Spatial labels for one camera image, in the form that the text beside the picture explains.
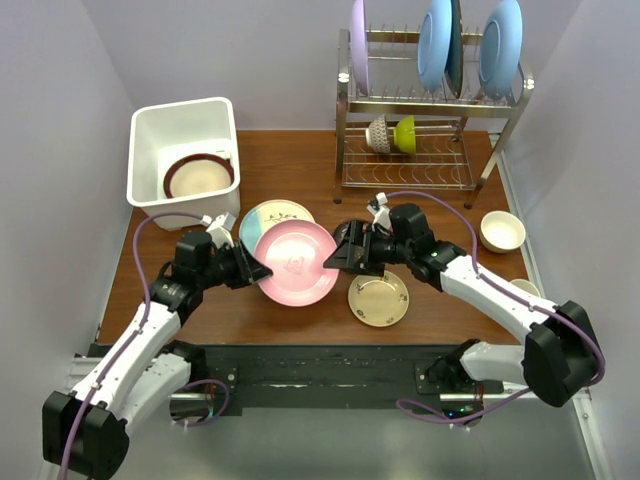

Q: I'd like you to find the lilac plate in rack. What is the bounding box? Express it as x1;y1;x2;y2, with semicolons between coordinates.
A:
349;0;370;96

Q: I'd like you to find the aluminium rail frame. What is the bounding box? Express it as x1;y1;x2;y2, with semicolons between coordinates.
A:
116;384;613;479

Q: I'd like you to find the light blue plate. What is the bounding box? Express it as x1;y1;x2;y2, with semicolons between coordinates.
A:
479;0;523;101
417;0;452;94

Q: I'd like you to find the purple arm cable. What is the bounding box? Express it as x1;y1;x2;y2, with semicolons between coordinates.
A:
58;211;231;480
382;191;607;429

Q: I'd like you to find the blue and cream plate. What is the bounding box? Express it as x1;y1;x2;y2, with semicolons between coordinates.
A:
239;199;315;254

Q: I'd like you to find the dark teal plate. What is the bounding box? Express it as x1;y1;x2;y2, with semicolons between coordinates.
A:
445;0;464;99

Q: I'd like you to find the black glossy plate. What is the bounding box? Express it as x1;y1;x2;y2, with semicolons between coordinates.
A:
332;218;371;246

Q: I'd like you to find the metal dish rack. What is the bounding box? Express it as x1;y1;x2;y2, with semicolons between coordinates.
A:
333;28;534;208

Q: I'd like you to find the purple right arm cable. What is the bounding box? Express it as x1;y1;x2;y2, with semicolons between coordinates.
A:
382;191;607;429

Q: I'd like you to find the green bowl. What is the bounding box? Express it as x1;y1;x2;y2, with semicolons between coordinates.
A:
393;116;417;155

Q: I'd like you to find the cream bowl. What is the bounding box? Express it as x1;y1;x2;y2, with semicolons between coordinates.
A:
479;211;526;253

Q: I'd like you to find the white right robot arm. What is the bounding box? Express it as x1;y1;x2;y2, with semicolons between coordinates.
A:
324;200;605;407

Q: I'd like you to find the patterned ceramic bowl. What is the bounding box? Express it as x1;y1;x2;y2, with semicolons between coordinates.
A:
365;115;391;155

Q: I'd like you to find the light blue plate right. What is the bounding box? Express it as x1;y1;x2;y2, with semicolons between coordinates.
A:
479;0;523;101

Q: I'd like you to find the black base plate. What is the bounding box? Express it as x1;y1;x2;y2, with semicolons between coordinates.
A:
164;341;503;417

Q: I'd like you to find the light blue plate left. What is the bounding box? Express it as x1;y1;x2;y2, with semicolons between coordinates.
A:
417;0;452;94

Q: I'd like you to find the cream floral small plate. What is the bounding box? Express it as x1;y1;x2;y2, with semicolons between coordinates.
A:
348;272;410;328

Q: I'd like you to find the yellow mug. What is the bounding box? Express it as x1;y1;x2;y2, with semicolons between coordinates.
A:
510;278;542;298

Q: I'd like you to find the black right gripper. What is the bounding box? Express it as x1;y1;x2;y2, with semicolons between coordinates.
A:
324;219;413;278

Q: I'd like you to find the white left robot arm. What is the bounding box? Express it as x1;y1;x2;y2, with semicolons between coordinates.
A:
42;214;273;479

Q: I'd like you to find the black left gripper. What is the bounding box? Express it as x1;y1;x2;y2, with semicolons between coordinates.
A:
197;239;272;290

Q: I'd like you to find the white plastic bin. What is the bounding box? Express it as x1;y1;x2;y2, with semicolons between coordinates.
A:
126;97;241;231

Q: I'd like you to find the red rimmed cream plate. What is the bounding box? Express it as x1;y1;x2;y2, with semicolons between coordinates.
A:
162;153;235;199

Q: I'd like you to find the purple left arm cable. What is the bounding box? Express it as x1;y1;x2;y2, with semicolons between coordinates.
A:
58;211;231;480

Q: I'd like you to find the pink plate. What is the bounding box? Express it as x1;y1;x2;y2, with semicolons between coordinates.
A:
254;219;339;307

